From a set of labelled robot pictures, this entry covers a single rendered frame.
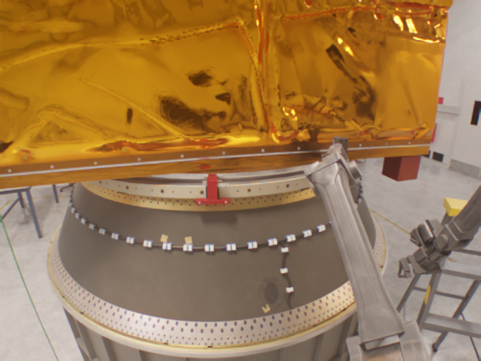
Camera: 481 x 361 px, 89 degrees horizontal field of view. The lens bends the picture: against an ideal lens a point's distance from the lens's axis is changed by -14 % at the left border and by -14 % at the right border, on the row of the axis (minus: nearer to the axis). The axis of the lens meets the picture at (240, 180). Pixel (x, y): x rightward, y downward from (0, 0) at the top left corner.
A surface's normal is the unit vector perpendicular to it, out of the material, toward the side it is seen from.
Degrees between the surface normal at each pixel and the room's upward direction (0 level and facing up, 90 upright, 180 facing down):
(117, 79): 88
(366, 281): 50
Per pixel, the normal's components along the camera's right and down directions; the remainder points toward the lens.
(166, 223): -0.14, -0.15
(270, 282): 0.24, -0.15
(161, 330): -0.09, -0.46
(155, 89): 0.29, 0.29
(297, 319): 0.24, -0.47
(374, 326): -0.58, -0.44
